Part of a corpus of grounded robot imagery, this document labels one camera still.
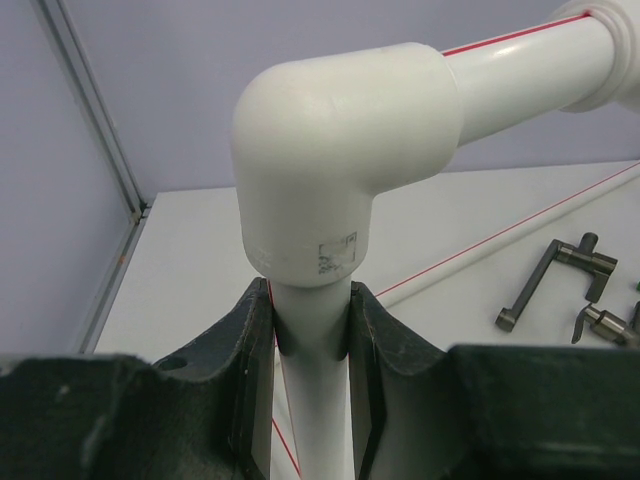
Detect aluminium frame post left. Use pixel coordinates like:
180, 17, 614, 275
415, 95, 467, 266
30, 1, 146, 354

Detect white PVC pipe frame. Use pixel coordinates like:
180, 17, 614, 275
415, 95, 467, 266
231, 1, 639, 479

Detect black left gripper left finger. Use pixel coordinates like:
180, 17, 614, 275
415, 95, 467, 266
1, 278, 274, 479

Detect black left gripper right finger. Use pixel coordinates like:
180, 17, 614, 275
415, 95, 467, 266
348, 282, 639, 479

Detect dark bronze long faucet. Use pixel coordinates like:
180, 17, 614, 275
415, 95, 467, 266
494, 232, 619, 333

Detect dark bronze faucet handle piece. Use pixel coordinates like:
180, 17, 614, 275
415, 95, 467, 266
571, 303, 639, 349

